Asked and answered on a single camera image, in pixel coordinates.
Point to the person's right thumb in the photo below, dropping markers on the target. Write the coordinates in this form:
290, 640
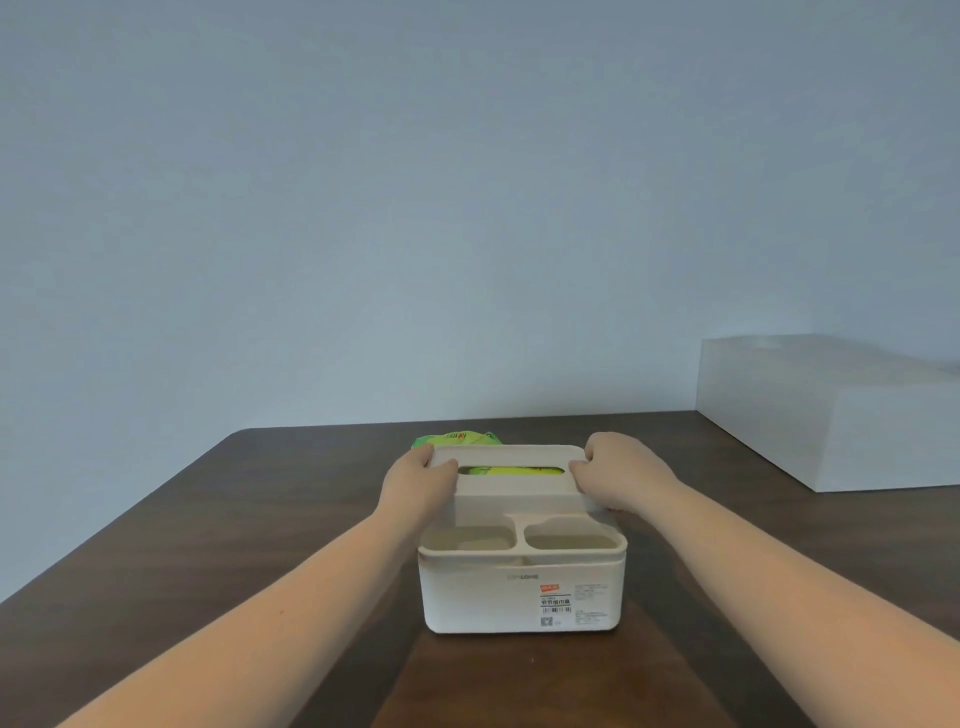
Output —
581, 472

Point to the white tissue box lid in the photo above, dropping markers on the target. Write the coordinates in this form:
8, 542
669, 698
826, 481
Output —
517, 455

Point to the person's left forearm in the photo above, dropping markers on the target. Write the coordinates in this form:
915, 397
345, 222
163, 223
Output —
285, 615

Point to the person's left thumb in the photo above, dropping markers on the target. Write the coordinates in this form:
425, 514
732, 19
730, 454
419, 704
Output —
444, 467

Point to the white desk organizer box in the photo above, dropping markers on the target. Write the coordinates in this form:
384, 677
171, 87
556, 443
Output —
517, 592

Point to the person's left hand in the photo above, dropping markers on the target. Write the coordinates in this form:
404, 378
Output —
405, 487

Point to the white rectangular box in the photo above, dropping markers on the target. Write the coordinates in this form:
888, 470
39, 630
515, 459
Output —
832, 420

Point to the person's right forearm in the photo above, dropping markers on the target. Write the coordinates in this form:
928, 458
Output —
787, 592

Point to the person's right hand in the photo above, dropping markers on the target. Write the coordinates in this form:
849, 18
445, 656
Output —
626, 476

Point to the green tissue packet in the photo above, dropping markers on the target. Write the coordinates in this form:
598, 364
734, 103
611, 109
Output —
457, 437

